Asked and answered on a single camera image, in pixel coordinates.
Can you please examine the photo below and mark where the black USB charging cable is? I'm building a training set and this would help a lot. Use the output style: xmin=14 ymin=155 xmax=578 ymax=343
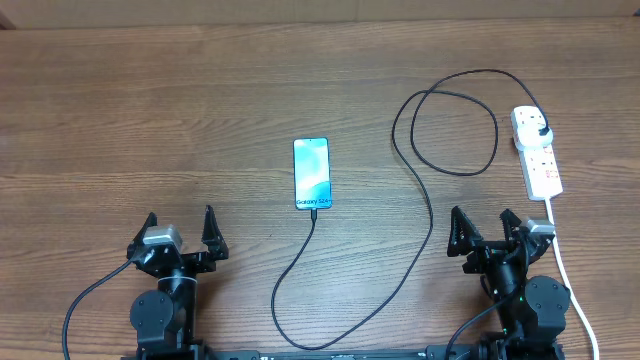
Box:
xmin=270 ymin=68 xmax=551 ymax=351

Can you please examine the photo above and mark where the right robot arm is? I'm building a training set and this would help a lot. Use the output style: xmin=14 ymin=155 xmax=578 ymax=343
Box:
xmin=444 ymin=206 xmax=571 ymax=360

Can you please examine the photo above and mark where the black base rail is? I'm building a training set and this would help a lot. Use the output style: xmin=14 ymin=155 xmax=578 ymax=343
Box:
xmin=122 ymin=345 xmax=565 ymax=360

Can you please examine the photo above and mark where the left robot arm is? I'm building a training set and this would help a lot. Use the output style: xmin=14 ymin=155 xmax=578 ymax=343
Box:
xmin=127 ymin=205 xmax=229 ymax=359

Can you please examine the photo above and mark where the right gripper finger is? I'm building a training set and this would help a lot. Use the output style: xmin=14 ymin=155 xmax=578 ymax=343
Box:
xmin=447 ymin=206 xmax=484 ymax=257
xmin=499 ymin=209 xmax=522 ymax=250

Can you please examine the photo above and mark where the white charger plug adapter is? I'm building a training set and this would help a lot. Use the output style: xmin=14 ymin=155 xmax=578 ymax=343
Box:
xmin=514 ymin=123 xmax=554 ymax=151

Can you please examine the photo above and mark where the white power strip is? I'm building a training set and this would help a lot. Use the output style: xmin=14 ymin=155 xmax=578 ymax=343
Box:
xmin=510 ymin=106 xmax=563 ymax=201

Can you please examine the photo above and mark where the white power strip cord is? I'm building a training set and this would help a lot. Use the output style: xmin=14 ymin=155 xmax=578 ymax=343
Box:
xmin=543 ymin=197 xmax=601 ymax=360

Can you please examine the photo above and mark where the Samsung Galaxy smartphone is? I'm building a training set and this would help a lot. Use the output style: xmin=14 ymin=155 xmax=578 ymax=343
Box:
xmin=293 ymin=137 xmax=332 ymax=210

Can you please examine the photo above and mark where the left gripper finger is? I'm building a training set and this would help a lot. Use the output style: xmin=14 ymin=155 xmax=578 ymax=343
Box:
xmin=126 ymin=212 xmax=157 ymax=259
xmin=201 ymin=205 xmax=229 ymax=260

